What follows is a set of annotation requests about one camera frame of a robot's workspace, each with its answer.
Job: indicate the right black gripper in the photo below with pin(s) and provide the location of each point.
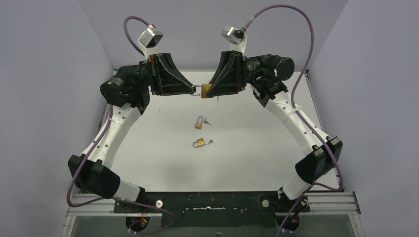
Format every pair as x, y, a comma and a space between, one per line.
230, 76

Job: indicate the brass padlock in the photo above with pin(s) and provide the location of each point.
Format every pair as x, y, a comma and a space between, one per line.
202, 90
199, 122
199, 143

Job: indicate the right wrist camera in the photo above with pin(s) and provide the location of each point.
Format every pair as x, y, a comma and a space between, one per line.
236, 38

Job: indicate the aluminium rail frame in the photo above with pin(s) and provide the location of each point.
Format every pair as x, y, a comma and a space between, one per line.
321, 203

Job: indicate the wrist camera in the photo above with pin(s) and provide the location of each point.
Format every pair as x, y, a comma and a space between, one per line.
149, 40
236, 38

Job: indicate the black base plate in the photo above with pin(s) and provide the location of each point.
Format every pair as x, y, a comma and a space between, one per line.
266, 209

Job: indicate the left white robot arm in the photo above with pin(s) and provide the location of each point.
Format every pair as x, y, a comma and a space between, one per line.
127, 93

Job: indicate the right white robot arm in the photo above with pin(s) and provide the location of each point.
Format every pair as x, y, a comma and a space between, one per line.
266, 75

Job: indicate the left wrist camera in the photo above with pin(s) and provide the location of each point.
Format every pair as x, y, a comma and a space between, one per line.
149, 40

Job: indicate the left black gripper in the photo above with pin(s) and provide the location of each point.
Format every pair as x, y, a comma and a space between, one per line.
154, 74

